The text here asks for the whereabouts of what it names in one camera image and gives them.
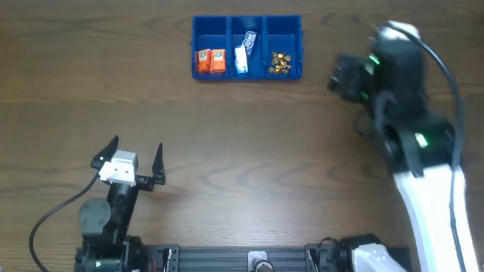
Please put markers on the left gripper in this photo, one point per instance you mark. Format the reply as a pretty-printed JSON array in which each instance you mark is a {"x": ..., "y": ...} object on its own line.
[{"x": 145, "y": 183}]

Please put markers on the orange candy box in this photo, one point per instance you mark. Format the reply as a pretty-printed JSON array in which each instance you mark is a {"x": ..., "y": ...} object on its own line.
[
  {"x": 204, "y": 61},
  {"x": 218, "y": 60}
]

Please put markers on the blue candy pack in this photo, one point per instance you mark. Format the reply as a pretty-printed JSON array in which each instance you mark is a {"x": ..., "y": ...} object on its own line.
[
  {"x": 241, "y": 60},
  {"x": 250, "y": 42}
]

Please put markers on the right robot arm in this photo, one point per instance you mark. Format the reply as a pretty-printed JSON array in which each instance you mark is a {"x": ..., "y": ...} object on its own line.
[{"x": 423, "y": 204}]

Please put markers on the blue tray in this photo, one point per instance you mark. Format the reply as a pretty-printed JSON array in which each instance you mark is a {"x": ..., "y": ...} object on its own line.
[{"x": 283, "y": 34}]

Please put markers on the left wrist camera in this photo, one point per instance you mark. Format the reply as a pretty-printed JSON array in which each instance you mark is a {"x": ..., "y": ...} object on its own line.
[{"x": 119, "y": 168}]

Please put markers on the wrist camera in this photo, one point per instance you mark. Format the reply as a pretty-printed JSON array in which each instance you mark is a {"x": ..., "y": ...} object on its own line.
[
  {"x": 397, "y": 31},
  {"x": 119, "y": 168}
]

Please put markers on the mounting rail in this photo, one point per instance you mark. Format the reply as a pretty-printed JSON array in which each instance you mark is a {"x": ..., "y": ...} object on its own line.
[{"x": 219, "y": 258}]

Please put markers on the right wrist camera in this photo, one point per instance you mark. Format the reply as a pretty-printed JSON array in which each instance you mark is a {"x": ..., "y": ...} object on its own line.
[{"x": 397, "y": 31}]

